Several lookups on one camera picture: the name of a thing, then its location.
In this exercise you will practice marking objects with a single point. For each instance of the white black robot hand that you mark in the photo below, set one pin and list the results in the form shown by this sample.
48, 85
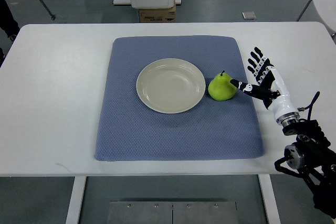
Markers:
270, 88

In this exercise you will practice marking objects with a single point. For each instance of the green pear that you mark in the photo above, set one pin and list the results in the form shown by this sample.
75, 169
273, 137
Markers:
220, 88

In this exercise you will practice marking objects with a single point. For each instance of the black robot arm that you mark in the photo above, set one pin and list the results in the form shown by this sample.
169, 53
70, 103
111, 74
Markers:
309, 158

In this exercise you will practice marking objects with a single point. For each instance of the grey floor outlet plate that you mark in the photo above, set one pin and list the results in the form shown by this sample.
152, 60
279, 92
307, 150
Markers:
249, 15

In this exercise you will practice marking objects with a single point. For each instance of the cream ceramic plate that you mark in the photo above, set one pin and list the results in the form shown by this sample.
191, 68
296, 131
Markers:
170, 86

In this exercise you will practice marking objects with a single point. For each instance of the blue textured cloth mat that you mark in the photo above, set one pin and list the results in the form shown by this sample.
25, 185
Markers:
130, 131

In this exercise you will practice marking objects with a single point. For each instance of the right white table leg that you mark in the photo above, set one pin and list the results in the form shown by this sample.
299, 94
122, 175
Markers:
269, 200

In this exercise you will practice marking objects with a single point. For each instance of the white table leg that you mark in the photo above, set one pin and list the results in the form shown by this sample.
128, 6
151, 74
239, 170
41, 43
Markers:
269, 200
76, 199

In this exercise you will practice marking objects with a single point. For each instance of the cardboard box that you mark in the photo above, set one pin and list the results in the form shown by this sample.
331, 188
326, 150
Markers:
159, 15

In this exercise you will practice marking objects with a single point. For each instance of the left white table leg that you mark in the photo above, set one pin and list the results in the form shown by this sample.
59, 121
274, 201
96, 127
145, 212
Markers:
76, 199

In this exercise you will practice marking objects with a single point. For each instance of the person in dark clothes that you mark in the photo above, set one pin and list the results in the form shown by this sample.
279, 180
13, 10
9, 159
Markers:
8, 24

